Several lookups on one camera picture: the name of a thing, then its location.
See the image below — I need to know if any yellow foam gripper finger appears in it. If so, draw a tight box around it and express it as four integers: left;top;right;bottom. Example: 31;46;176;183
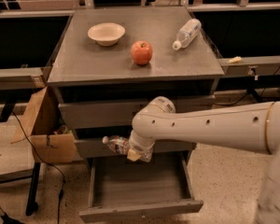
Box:
127;148;141;161

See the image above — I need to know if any clear water bottle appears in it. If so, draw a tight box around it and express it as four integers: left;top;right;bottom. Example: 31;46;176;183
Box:
102;135;152;162

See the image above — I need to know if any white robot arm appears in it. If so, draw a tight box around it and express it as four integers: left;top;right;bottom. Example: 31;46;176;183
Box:
128;97;280;224

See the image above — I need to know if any grey open bottom drawer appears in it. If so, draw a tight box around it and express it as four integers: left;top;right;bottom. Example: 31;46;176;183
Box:
79;152;203;223

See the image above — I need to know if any grey top drawer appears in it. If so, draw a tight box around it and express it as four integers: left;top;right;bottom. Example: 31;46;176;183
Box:
59;95;215;129

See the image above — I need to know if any grey middle drawer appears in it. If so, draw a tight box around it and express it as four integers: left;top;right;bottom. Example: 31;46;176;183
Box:
75;136;197;158

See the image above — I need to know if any grey drawer cabinet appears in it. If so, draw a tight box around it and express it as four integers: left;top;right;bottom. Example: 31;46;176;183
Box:
47;6;226;224

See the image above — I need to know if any white capped plastic bottle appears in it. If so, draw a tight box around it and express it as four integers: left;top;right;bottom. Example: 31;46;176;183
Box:
173;19;202;50

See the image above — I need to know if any brown cardboard box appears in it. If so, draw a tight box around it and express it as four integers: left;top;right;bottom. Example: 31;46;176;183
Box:
11;87;77;164

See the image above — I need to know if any red apple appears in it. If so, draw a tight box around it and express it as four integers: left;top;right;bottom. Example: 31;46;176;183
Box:
131;41;153;65

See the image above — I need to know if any black table leg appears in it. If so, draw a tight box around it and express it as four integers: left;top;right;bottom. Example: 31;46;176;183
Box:
246;87;262;103
25;162;41;216

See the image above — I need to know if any cream ceramic bowl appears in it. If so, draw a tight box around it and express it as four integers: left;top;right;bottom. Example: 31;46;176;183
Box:
88;22;125;47

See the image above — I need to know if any black right table leg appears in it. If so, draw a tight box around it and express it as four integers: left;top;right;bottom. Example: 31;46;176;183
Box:
246;87;262;103

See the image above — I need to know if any small yellow foam piece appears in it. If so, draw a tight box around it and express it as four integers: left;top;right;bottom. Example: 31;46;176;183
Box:
228;56;242;63

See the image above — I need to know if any black floor cable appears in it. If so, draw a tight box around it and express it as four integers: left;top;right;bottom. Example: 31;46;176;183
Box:
9;109;67;224

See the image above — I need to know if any black power adapter cable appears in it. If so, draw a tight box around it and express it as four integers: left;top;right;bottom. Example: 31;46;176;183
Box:
213;91;250;107

